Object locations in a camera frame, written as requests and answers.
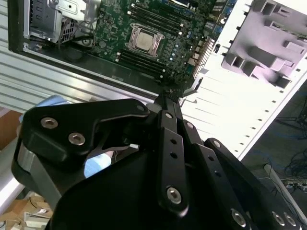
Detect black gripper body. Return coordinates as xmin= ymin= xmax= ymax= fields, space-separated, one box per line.
xmin=49 ymin=119 xmax=231 ymax=230

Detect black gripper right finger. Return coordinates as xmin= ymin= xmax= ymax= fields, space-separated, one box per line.
xmin=172 ymin=90 xmax=306 ymax=230

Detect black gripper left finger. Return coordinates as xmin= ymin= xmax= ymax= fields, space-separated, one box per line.
xmin=11 ymin=90 xmax=190 ymax=219

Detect silver square CPU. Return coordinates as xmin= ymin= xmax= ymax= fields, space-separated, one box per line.
xmin=135 ymin=32 xmax=156 ymax=51

